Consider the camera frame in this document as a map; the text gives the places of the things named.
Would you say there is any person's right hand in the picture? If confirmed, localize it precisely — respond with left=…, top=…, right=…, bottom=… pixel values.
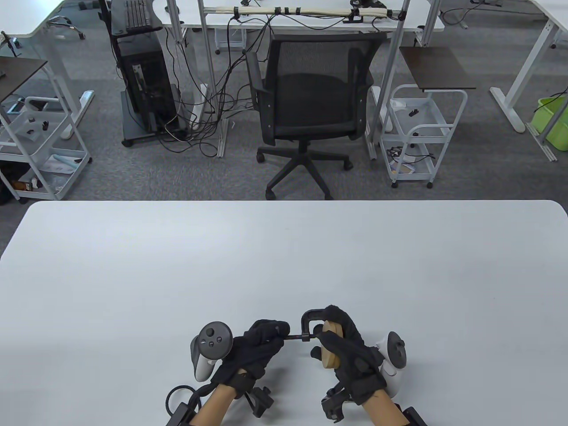
left=311, top=305, right=387, bottom=406

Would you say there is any person's left hand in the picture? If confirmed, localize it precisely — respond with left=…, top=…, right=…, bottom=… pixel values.
left=211, top=319, right=291, bottom=398

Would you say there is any black metal clamp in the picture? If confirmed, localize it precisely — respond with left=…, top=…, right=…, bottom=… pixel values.
left=282, top=309, right=331, bottom=344

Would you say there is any person's left forearm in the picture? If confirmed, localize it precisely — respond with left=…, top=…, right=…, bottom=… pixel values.
left=191, top=382, right=242, bottom=426

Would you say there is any person's right forearm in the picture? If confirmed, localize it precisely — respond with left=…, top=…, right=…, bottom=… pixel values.
left=357, top=390, right=406, bottom=426

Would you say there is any white and black controller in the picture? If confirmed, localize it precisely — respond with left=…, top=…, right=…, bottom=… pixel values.
left=373, top=332, right=406, bottom=398
left=190, top=321, right=233, bottom=382

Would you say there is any black wrist sensor box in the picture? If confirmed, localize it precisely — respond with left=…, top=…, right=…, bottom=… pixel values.
left=402, top=406, right=429, bottom=426
left=169, top=402, right=196, bottom=426

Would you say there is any white power strip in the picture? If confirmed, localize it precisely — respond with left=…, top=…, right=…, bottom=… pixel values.
left=190, top=83, right=210, bottom=130

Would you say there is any black mesh office chair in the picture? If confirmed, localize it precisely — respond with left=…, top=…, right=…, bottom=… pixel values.
left=243, top=33, right=387, bottom=201

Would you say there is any black computer tower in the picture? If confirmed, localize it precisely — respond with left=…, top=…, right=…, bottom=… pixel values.
left=118, top=49, right=181, bottom=134

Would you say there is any brown side table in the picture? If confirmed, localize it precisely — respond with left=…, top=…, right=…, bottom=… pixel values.
left=399, top=46, right=477, bottom=93
left=0, top=56, right=48, bottom=105

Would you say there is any green plastic bin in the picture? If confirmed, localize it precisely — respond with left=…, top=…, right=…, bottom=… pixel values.
left=531, top=97, right=568, bottom=150

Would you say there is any white rolling cabinet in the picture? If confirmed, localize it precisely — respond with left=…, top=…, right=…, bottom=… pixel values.
left=214, top=27, right=247, bottom=55

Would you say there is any white desk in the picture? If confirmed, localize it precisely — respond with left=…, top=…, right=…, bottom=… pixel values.
left=151, top=0, right=446, bottom=35
left=461, top=0, right=568, bottom=134
left=0, top=0, right=96, bottom=141

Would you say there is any black keyboard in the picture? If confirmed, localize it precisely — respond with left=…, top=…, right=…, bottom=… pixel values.
left=125, top=0, right=150, bottom=30

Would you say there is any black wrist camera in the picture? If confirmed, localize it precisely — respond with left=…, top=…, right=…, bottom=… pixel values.
left=246, top=386, right=275, bottom=418
left=320, top=386, right=355, bottom=422

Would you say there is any black glove cable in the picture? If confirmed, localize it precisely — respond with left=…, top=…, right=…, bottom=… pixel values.
left=166, top=383, right=216, bottom=418

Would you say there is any tangle of black cables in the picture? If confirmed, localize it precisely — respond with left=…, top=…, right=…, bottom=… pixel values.
left=156, top=12, right=276, bottom=158

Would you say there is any white wire rolling cart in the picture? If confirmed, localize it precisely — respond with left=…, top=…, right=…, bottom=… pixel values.
left=0, top=95, right=93, bottom=202
left=379, top=84, right=468, bottom=189

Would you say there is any aluminium floor rail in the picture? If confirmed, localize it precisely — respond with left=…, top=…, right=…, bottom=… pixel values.
left=525, top=122, right=560, bottom=163

